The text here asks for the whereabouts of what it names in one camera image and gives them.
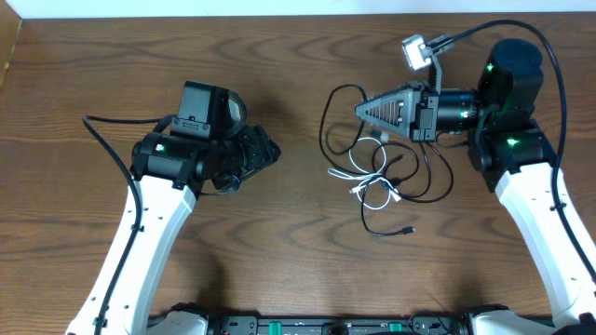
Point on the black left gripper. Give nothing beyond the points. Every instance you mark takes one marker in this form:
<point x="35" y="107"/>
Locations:
<point x="261" y="154"/>

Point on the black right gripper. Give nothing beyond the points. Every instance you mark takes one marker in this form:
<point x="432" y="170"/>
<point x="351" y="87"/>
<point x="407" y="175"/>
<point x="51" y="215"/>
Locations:
<point x="419" y="127"/>

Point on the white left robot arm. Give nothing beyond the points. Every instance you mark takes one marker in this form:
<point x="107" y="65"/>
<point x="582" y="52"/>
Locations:
<point x="207" y="140"/>

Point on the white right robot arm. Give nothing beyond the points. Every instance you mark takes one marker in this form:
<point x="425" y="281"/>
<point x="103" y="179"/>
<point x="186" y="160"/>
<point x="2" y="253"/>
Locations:
<point x="518" y="164"/>

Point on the cardboard panel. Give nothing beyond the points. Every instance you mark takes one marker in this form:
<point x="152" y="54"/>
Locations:
<point x="10" y="25"/>

